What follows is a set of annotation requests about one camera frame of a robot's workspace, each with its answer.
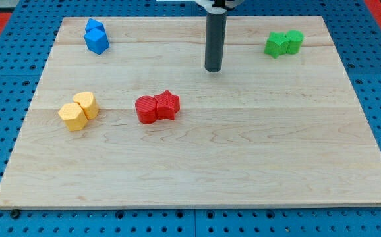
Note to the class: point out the red star block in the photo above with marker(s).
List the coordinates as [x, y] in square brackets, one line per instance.
[167, 106]

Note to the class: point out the red cylinder block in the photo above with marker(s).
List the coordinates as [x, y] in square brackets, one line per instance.
[146, 109]

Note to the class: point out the light wooden board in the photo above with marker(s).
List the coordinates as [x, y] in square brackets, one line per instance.
[264, 132]

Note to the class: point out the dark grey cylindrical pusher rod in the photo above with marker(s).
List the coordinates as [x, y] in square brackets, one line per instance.
[215, 37]

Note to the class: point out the yellow heart block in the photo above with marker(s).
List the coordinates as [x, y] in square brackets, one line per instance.
[88, 103]

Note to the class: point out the green star block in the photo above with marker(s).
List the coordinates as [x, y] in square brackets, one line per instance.
[276, 44]

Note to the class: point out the yellow hexagon block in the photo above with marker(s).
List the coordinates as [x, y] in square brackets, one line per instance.
[73, 116]

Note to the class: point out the blue hexagon block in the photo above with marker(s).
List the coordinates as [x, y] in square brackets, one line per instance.
[96, 41]

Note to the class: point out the green cylinder block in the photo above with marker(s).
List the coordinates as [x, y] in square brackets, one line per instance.
[295, 38]

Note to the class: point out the blue cube block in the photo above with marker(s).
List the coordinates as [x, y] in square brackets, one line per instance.
[94, 24]

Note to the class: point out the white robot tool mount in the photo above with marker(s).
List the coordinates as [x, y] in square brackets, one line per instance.
[218, 6]

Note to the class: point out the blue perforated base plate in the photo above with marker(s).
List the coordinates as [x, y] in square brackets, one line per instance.
[25, 44]

